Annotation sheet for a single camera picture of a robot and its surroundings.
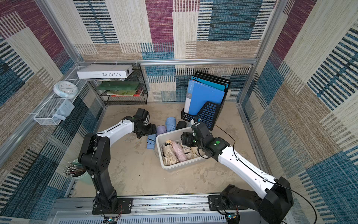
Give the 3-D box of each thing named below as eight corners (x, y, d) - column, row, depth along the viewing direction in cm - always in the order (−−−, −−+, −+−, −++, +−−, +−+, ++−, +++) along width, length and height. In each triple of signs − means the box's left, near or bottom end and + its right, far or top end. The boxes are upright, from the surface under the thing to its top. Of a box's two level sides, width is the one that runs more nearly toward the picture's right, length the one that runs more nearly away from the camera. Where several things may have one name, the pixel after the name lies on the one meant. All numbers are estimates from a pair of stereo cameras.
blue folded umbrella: (165, 132, 104) (164, 129, 101) (166, 119, 112) (165, 116, 109) (175, 132, 104) (175, 129, 101) (176, 119, 112) (176, 116, 109)
